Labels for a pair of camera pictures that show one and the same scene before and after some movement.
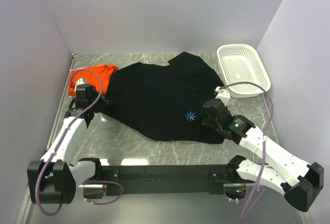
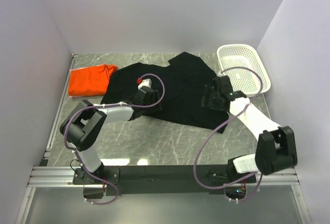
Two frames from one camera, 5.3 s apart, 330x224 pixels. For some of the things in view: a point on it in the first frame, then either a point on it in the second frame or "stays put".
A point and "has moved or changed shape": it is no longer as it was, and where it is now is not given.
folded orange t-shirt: x=98 y=75 stays put
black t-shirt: x=165 y=102 has moved or changed shape
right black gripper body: x=210 y=118 to x=208 y=97
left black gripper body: x=91 y=103 to x=157 y=98
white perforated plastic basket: x=241 y=63 stays put
